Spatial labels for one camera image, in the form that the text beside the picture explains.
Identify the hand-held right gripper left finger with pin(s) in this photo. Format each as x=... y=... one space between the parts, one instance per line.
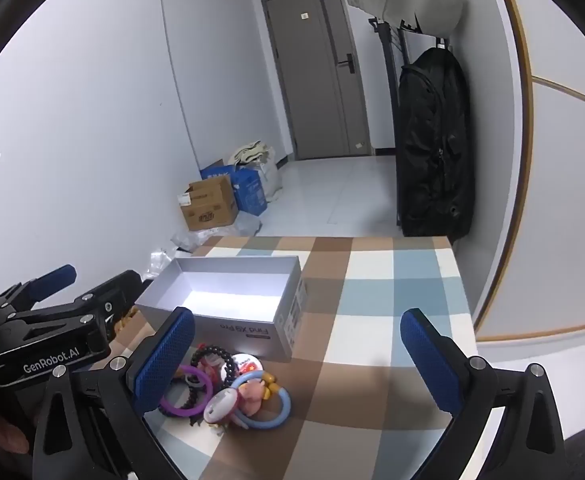
x=165 y=360

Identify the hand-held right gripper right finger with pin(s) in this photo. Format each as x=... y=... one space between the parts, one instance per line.
x=432 y=365

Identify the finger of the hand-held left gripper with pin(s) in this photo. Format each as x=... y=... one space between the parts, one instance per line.
x=55 y=277
x=97 y=295

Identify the round badge with red print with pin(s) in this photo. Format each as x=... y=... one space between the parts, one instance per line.
x=245 y=362

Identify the pink pig toy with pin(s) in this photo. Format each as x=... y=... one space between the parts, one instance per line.
x=252 y=392

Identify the orange bead charm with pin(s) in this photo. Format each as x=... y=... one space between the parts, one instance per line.
x=270 y=385

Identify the grey cardboard box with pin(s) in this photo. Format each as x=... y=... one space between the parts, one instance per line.
x=237 y=280

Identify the person's left hand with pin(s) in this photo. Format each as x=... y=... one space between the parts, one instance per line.
x=2 y=435

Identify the crumpled plastic bag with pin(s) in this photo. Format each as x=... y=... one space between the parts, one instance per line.
x=160 y=262

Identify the checkered tablecloth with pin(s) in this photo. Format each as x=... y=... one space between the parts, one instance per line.
x=372 y=285

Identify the brown cardboard box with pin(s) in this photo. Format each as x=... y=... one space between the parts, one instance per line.
x=212 y=210

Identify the white plastic bags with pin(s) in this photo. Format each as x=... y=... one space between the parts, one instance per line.
x=232 y=230

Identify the black backpack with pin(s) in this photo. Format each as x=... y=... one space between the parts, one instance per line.
x=432 y=160

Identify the beige cloth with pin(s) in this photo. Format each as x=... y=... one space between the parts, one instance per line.
x=250 y=152

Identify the white sack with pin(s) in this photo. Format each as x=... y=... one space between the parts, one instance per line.
x=272 y=175

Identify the grey door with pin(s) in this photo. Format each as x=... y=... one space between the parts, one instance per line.
x=317 y=85

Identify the black coat rack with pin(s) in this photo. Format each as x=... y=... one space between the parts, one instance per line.
x=387 y=60

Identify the black door lock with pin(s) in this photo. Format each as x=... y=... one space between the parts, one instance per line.
x=347 y=62

